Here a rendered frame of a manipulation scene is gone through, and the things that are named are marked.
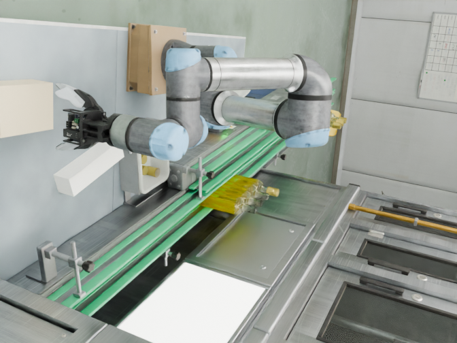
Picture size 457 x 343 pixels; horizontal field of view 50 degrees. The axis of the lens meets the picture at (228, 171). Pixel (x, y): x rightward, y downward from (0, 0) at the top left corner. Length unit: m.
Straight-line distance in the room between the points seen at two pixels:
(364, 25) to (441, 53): 1.12
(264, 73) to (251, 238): 0.90
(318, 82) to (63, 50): 0.70
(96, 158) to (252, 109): 0.49
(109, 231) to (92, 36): 0.60
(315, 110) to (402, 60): 6.31
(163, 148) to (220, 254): 0.91
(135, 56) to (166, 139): 0.73
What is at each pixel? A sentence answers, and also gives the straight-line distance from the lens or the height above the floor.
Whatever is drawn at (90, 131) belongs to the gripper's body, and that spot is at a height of 1.09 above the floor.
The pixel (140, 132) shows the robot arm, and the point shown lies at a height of 1.20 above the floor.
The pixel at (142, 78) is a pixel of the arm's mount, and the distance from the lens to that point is 1.64.
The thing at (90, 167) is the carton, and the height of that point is 0.81.
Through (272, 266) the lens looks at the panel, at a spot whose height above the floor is 1.27.
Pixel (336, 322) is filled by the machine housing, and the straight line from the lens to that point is 1.64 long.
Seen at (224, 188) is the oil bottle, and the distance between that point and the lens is 1.94.
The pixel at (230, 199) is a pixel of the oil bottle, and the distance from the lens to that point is 1.86.
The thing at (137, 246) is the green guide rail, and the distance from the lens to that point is 1.57.
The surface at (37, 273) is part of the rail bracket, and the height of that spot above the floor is 0.81.
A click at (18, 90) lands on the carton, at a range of 1.27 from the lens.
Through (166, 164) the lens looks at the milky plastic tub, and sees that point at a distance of 1.80.
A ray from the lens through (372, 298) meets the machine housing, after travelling 1.77.
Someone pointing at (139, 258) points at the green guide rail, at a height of 0.92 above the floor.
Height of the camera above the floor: 1.78
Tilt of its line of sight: 24 degrees down
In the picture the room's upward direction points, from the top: 103 degrees clockwise
